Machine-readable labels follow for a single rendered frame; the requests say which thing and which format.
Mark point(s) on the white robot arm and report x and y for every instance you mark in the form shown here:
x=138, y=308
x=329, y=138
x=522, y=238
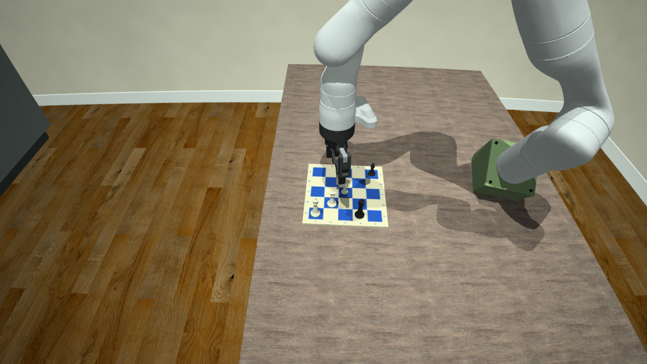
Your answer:
x=558, y=37

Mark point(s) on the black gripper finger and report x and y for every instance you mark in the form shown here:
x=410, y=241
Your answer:
x=328, y=153
x=342, y=164

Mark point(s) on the blue and cream chessboard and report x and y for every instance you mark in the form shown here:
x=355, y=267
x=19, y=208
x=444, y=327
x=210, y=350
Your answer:
x=321, y=179

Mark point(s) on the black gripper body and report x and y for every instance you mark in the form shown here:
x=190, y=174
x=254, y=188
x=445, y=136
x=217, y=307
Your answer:
x=338, y=138

